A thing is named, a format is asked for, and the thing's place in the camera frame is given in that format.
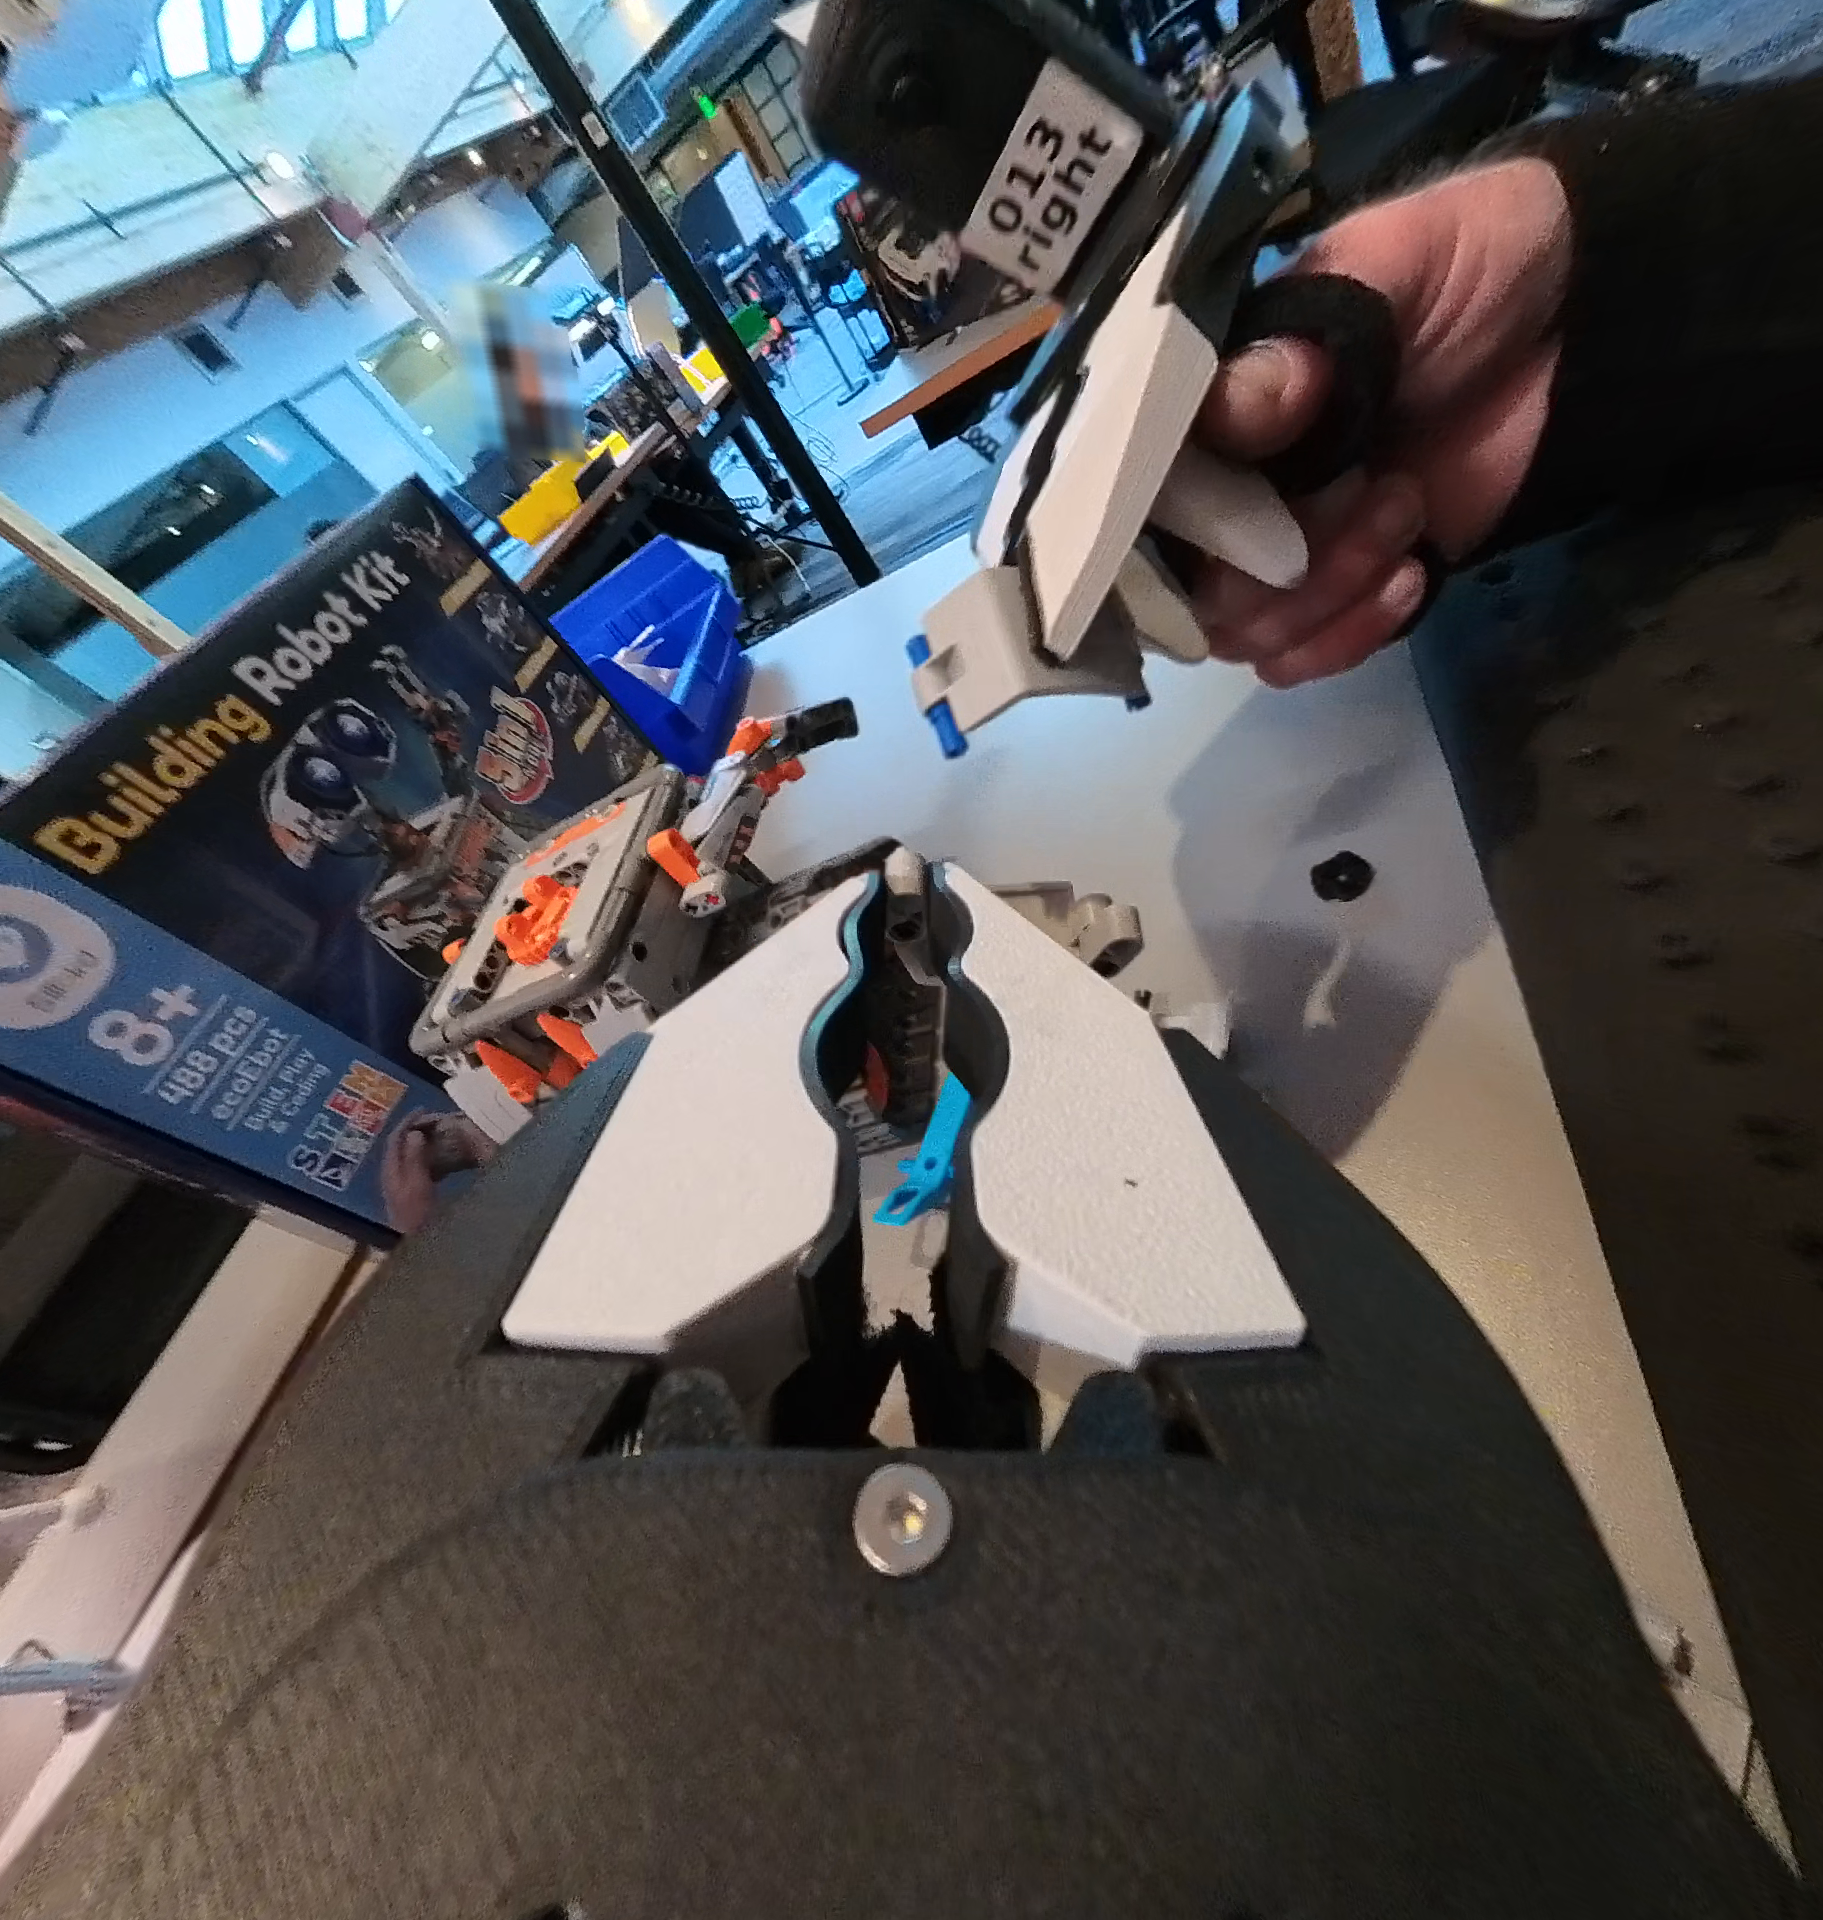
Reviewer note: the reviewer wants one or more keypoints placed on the toy tracked robot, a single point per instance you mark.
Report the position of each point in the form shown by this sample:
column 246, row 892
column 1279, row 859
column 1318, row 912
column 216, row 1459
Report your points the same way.
column 582, row 930

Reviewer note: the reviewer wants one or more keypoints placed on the blue storage bin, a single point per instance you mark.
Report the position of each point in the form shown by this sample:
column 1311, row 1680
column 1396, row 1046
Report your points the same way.
column 656, row 645

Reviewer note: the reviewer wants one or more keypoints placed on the blue robot kit box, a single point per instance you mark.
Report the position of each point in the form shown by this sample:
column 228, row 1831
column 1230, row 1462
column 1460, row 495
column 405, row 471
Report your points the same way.
column 251, row 781

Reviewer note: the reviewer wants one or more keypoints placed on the small dark gear piece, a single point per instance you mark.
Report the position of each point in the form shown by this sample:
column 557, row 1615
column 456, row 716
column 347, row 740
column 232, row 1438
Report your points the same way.
column 1340, row 875

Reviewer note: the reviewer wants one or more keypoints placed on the black pole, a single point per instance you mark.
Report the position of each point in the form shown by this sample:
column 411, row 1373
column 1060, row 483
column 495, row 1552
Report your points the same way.
column 702, row 316

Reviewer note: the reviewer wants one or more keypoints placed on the yellow storage bin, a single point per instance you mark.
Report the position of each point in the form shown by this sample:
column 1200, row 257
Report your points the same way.
column 552, row 502

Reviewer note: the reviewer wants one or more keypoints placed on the grey panel piece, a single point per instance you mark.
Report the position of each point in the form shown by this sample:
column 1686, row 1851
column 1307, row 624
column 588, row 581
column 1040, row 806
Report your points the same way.
column 1001, row 631

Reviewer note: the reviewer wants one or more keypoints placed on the wooden work table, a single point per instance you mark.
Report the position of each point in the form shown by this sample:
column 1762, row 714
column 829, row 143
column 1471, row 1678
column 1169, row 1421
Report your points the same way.
column 957, row 376

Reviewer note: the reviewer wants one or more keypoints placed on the book stand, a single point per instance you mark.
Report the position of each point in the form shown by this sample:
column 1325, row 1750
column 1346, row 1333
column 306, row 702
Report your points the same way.
column 26, row 1671

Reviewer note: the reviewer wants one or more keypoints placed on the cyan brick separator tool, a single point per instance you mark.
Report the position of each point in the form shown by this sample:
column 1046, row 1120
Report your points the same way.
column 934, row 1146

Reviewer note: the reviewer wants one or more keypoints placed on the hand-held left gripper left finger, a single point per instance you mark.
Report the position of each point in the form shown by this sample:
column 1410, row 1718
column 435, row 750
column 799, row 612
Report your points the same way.
column 686, row 1201

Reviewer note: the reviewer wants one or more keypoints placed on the toy car box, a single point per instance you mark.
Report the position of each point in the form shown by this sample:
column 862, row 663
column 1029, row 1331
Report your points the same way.
column 912, row 301

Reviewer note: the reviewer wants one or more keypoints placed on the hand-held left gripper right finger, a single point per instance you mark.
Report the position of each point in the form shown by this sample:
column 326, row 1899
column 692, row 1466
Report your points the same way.
column 1136, row 1201

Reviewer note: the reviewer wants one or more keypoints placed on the grey connector block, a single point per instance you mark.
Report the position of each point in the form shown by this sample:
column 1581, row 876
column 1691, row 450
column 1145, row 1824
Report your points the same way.
column 907, row 916
column 941, row 693

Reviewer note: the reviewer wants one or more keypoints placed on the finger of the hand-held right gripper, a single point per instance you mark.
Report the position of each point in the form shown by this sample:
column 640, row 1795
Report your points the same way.
column 1032, row 450
column 1121, row 450

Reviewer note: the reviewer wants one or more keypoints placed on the person's right hand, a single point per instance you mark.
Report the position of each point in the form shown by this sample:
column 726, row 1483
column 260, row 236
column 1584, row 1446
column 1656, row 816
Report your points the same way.
column 1467, row 345

